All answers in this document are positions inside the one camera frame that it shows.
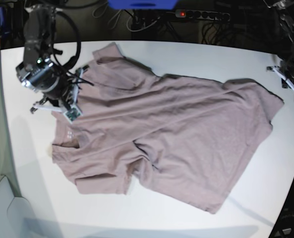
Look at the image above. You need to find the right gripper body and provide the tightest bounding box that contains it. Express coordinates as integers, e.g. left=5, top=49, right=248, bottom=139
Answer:
left=41, top=76, right=79, bottom=107

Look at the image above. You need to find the mauve t-shirt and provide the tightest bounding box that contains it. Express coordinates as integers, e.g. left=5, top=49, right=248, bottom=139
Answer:
left=52, top=43, right=284, bottom=214

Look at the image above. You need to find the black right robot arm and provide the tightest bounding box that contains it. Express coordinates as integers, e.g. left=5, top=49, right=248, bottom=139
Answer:
left=16, top=2, right=81, bottom=108

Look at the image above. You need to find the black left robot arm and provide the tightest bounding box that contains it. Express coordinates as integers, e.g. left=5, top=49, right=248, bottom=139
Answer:
left=263, top=0, right=294, bottom=83

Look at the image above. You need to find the blue box overhead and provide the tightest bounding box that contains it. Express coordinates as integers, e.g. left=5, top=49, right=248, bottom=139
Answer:
left=108, top=0, right=178, bottom=10

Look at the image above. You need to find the black power strip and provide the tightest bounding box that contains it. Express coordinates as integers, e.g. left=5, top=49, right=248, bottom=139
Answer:
left=175, top=9, right=231, bottom=22

